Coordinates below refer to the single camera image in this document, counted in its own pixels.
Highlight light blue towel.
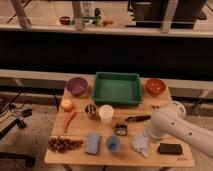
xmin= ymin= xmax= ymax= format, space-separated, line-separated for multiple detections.
xmin=131 ymin=132 xmax=150 ymax=158

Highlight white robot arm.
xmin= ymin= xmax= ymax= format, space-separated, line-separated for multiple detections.
xmin=144 ymin=101 xmax=213 ymax=159

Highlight white plastic cup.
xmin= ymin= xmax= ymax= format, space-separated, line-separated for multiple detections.
xmin=98 ymin=105 xmax=114 ymax=123

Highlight metal cup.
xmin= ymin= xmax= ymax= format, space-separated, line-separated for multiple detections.
xmin=85 ymin=104 xmax=96 ymax=119

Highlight blue plastic cup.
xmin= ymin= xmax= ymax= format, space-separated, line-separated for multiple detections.
xmin=106 ymin=136 xmax=121 ymax=153

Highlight green plastic tray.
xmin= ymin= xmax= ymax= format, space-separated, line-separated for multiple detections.
xmin=92 ymin=72 xmax=142 ymax=106

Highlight purple bowl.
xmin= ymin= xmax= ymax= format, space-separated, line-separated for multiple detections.
xmin=66 ymin=77 xmax=88 ymax=97

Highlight orange carrot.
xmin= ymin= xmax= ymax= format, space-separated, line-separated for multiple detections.
xmin=63 ymin=110 xmax=76 ymax=133

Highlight yellow apple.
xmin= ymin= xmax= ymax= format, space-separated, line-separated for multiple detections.
xmin=61 ymin=99 xmax=73 ymax=112

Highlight small black box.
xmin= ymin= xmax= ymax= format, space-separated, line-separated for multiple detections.
xmin=114 ymin=124 xmax=128 ymax=136

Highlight blue sponge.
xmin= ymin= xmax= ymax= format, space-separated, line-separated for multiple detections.
xmin=85 ymin=132 xmax=101 ymax=155

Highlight orange object on shelf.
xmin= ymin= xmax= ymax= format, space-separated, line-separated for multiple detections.
xmin=101 ymin=20 xmax=114 ymax=27

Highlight green toy on shelf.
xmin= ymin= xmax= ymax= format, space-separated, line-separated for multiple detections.
xmin=82 ymin=16 xmax=100 ymax=26

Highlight bunch of red grapes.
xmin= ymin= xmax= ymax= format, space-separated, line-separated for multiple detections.
xmin=48 ymin=136 xmax=83 ymax=153

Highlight red bowl on shelf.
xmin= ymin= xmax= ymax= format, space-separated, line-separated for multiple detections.
xmin=59 ymin=16 xmax=70 ymax=25

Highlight black rectangular block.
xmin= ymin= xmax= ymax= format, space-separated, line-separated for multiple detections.
xmin=158 ymin=143 xmax=183 ymax=155

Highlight black handled spoon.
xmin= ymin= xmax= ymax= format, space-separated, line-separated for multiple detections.
xmin=124 ymin=115 xmax=151 ymax=123

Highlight black cables on floor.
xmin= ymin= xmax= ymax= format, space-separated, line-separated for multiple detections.
xmin=0 ymin=92 xmax=34 ymax=141

